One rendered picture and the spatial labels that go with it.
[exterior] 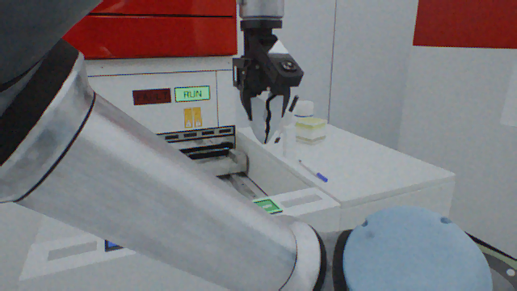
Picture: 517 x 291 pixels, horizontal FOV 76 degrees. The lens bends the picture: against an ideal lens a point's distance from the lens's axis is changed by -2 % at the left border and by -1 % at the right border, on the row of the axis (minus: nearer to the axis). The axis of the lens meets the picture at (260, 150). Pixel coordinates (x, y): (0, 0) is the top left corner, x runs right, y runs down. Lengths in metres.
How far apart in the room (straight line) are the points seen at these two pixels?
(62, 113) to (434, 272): 0.30
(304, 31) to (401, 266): 2.79
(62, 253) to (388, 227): 0.49
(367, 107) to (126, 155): 3.40
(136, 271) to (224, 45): 0.75
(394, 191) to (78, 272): 0.62
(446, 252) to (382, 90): 3.36
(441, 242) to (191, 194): 0.22
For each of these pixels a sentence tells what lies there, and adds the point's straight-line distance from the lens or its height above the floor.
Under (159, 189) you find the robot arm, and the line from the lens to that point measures 0.24.
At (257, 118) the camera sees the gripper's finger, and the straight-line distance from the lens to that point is 0.58.
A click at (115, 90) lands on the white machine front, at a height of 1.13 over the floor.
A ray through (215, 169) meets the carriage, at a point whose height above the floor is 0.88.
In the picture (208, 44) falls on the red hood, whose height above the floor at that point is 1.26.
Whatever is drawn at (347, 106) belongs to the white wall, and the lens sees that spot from 3.40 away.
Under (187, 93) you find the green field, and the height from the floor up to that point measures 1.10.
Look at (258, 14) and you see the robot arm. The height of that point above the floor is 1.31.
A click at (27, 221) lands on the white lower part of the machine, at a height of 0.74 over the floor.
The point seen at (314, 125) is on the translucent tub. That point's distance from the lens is 1.02.
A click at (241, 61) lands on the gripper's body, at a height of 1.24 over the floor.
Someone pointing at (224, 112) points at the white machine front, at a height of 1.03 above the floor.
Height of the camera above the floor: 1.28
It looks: 19 degrees down
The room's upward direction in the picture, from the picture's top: straight up
